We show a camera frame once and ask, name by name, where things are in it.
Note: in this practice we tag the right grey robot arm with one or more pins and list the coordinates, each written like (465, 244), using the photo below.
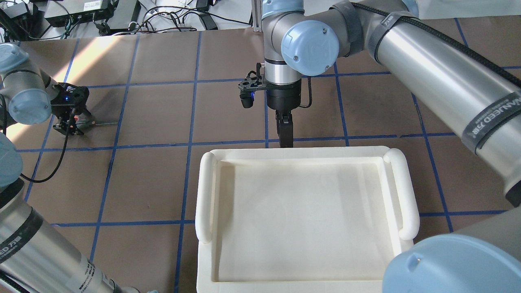
(476, 99)

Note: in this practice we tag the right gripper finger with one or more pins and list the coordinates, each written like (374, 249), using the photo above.
(288, 130)
(280, 123)

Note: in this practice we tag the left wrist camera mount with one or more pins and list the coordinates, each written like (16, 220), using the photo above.
(70, 95)

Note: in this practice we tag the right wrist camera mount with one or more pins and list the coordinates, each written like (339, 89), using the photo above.
(254, 81)

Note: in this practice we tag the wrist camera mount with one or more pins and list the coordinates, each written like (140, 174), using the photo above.
(70, 95)
(254, 81)

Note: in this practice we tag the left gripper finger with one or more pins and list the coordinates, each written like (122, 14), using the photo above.
(63, 127)
(78, 125)

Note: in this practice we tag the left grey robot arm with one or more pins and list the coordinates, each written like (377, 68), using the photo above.
(35, 257)

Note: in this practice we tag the orange grey scissors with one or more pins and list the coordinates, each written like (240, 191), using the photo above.
(94, 122)

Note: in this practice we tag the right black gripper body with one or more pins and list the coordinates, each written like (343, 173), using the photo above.
(283, 97)

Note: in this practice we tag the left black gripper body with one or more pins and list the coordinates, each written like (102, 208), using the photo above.
(64, 110)

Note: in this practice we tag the white plastic tray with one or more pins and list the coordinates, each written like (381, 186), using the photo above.
(302, 220)

